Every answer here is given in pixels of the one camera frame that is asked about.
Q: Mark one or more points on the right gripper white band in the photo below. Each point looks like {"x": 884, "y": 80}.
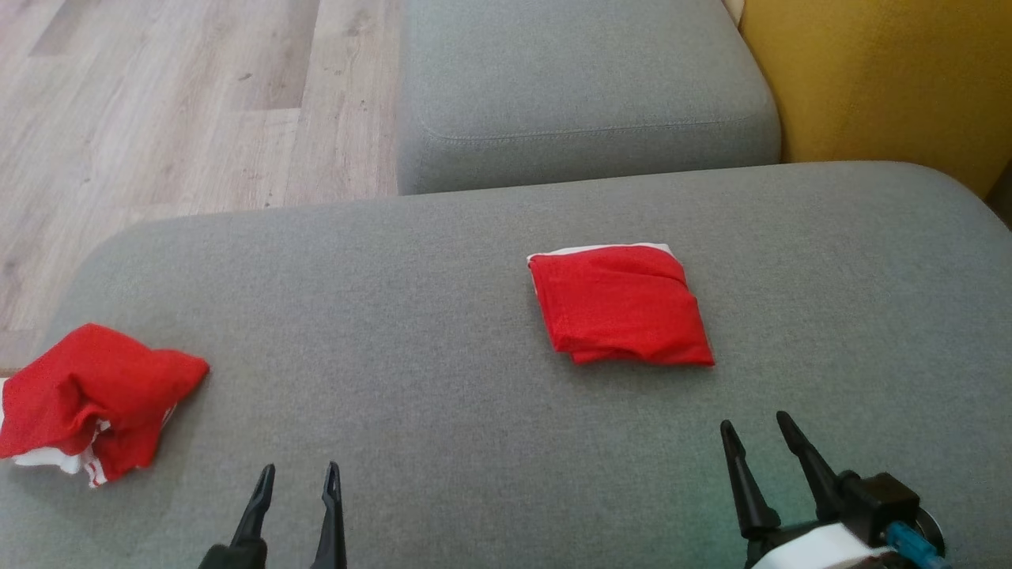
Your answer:
{"x": 814, "y": 549}

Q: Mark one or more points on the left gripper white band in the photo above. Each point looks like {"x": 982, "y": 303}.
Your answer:
{"x": 233, "y": 557}

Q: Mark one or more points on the red and white jersey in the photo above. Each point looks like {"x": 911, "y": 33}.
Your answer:
{"x": 624, "y": 308}

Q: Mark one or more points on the large grey sofa seat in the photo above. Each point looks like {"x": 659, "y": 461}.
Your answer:
{"x": 435, "y": 332}

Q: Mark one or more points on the small grey sofa cushion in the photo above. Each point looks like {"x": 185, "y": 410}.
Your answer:
{"x": 585, "y": 87}

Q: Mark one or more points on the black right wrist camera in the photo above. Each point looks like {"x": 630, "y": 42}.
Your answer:
{"x": 881, "y": 506}

